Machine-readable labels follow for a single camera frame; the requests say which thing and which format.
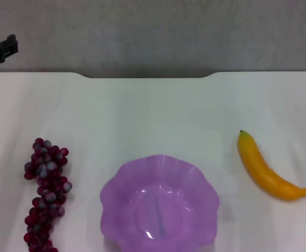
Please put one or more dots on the purple wavy plastic plate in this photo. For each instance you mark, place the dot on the purple wavy plastic plate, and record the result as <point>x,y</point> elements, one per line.
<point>132,204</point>

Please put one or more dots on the yellow banana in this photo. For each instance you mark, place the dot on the yellow banana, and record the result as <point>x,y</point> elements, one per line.
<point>260,173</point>

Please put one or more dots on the red purple grape bunch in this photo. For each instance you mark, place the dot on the red purple grape bunch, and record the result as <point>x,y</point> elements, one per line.
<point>46,168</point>

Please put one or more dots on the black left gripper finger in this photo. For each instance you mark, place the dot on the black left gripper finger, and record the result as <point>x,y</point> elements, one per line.
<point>9,42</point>
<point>0,56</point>

